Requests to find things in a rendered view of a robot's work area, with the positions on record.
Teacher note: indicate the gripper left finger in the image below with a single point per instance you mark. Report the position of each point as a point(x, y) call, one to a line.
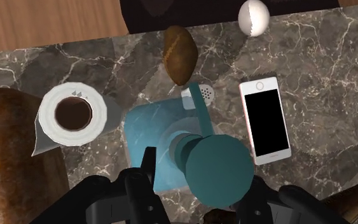
point(136, 192)

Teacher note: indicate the brown potato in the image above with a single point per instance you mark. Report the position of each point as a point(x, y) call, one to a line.
point(180, 56)

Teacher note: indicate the white smartphone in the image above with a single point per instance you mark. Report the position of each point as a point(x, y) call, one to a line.
point(267, 122)

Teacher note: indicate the white egg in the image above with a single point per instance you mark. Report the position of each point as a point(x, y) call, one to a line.
point(254, 17)

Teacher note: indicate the white toilet paper roll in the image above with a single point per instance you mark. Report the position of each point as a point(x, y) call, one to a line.
point(73, 135)

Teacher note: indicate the brown wooden object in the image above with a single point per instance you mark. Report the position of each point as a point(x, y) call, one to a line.
point(357, 198)

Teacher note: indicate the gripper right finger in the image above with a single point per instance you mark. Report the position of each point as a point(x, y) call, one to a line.
point(293, 201)

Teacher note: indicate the white salt shaker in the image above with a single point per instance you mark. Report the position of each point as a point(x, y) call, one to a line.
point(208, 93)

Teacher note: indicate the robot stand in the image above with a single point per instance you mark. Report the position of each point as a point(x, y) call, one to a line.
point(197, 12)

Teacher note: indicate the large brown rounded object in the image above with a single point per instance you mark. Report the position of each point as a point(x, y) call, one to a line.
point(14, 155)

